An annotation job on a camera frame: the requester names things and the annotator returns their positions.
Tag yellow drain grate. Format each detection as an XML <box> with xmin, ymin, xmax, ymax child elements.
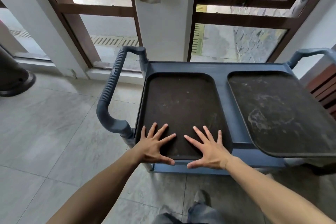
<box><xmin>191</xmin><ymin>4</ymin><xmax>208</xmax><ymax>54</ymax></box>

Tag dark brown serving tray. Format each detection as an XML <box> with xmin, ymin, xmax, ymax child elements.
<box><xmin>134</xmin><ymin>72</ymin><xmax>233</xmax><ymax>161</ymax></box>
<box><xmin>227</xmin><ymin>71</ymin><xmax>336</xmax><ymax>158</ymax></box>

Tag person's left forearm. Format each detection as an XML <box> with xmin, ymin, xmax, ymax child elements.
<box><xmin>47</xmin><ymin>150</ymin><xmax>143</xmax><ymax>224</ymax></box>

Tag brown wooden window frame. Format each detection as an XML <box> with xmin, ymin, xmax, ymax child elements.
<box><xmin>187</xmin><ymin>0</ymin><xmax>336</xmax><ymax>63</ymax></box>
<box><xmin>29</xmin><ymin>0</ymin><xmax>143</xmax><ymax>69</ymax></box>

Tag person's grey shoe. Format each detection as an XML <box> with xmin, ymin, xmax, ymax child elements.
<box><xmin>194</xmin><ymin>189</ymin><xmax>212</xmax><ymax>207</ymax></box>

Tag black round floor stand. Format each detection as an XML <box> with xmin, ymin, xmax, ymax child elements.
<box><xmin>0</xmin><ymin>45</ymin><xmax>37</xmax><ymax>98</ymax></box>

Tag person's right forearm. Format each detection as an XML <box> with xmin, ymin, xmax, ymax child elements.
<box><xmin>225</xmin><ymin>156</ymin><xmax>334</xmax><ymax>224</ymax></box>

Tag pale drain grate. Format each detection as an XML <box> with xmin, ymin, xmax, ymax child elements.
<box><xmin>90</xmin><ymin>34</ymin><xmax>140</xmax><ymax>47</ymax></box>

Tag blue-grey plastic service cart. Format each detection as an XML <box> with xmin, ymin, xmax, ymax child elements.
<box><xmin>96</xmin><ymin>45</ymin><xmax>336</xmax><ymax>176</ymax></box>

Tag person's left hand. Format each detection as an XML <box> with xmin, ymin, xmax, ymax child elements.
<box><xmin>134</xmin><ymin>123</ymin><xmax>177</xmax><ymax>166</ymax></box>

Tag person's right hand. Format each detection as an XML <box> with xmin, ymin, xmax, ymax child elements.
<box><xmin>184</xmin><ymin>126</ymin><xmax>233</xmax><ymax>171</ymax></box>

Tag person's grey trousers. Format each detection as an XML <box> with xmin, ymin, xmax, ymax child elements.
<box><xmin>152</xmin><ymin>202</ymin><xmax>227</xmax><ymax>224</ymax></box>

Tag brown slatted wooden furniture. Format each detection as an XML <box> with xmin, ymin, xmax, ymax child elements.
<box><xmin>305</xmin><ymin>63</ymin><xmax>336</xmax><ymax>121</ymax></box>

